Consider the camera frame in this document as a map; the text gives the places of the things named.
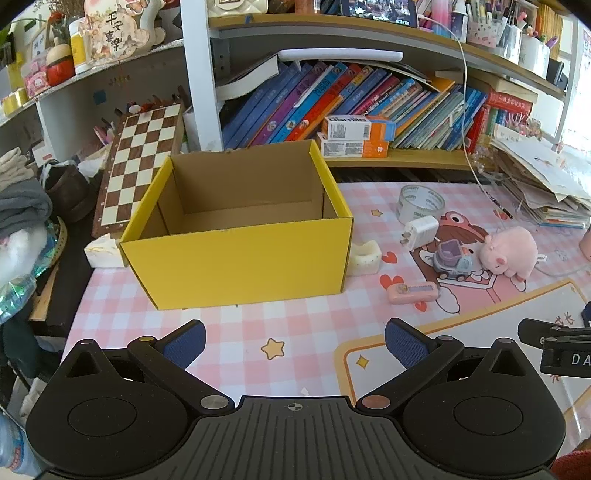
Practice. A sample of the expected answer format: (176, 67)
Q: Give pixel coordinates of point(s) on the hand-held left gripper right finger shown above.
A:
(406, 344)

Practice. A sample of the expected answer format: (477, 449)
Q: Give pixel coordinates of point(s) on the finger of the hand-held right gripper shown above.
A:
(531, 328)

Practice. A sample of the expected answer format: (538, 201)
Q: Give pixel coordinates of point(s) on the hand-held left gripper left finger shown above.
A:
(187, 344)

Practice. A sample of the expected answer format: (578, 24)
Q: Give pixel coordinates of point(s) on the small pink comb case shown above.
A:
(411, 293)

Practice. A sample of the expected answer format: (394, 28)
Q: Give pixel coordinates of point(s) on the pink plush pig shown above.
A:
(510, 251)

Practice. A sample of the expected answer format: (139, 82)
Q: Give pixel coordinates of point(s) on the yellow cardboard box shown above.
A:
(231, 263)

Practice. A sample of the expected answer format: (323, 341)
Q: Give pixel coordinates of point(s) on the grey purple toy car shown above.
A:
(452, 263)

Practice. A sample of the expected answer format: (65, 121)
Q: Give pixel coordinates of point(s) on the white charger plug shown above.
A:
(422, 230)

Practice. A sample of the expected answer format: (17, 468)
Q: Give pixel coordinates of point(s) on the clear tape roll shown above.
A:
(420, 203)

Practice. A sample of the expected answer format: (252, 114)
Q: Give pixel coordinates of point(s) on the pink cartoon table mat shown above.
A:
(277, 323)

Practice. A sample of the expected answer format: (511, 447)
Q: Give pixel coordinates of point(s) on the pink fuzzy garment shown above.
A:
(572, 467)

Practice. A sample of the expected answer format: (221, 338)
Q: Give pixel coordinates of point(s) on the crumpled white tissue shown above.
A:
(104, 251)

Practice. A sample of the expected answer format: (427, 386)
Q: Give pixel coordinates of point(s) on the black patterned pen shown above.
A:
(499, 206)

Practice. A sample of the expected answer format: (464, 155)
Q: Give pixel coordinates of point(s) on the pile of papers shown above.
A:
(540, 180)

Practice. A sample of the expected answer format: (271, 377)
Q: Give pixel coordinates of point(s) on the iridescent bag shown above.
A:
(23, 277)

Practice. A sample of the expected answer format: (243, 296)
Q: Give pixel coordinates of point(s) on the brown white chessboard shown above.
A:
(138, 170)

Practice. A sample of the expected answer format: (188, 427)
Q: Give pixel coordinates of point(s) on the dark brown bag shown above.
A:
(69, 189)

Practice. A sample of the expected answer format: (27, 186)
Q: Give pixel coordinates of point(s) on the clear water bottle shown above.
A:
(14, 447)

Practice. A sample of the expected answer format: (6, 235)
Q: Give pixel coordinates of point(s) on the orange white carton box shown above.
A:
(351, 148)
(355, 127)

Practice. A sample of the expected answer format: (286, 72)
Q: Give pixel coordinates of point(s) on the grey folded cloth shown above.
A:
(23, 207)

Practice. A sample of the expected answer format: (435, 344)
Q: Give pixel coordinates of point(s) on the white paper box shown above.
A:
(192, 129)

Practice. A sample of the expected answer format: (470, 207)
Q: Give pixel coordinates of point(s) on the white cloth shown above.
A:
(14, 166)

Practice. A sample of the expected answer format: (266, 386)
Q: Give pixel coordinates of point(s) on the wooden bookshelf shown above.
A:
(203, 92)

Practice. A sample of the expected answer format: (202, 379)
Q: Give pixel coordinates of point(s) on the row of colourful books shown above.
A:
(314, 97)

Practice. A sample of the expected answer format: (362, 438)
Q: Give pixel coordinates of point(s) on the white cup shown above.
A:
(533, 57)

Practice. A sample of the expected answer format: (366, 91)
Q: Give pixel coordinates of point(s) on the thick dark paperback book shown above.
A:
(249, 78)

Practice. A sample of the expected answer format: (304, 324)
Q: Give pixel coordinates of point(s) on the white corner shelf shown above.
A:
(138, 69)

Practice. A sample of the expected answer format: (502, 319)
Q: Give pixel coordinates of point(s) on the pink pen holder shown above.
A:
(485, 30)

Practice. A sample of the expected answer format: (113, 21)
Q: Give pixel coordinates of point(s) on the red round doll jar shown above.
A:
(60, 64)

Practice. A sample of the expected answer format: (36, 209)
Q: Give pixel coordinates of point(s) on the white yellow bottle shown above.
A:
(82, 46)

